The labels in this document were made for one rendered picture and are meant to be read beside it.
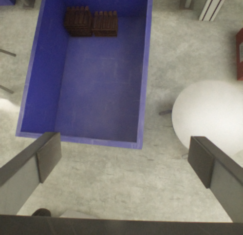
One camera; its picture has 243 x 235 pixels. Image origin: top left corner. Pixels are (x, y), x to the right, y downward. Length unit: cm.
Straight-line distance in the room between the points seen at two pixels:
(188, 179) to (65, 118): 66
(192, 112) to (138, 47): 36
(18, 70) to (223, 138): 118
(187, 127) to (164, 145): 27
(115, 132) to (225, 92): 46
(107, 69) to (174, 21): 56
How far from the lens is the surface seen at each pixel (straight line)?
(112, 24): 81
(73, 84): 80
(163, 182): 95
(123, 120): 71
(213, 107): 73
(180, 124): 69
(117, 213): 100
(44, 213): 101
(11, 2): 155
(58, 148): 17
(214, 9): 114
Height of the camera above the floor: 92
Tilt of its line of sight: 78 degrees down
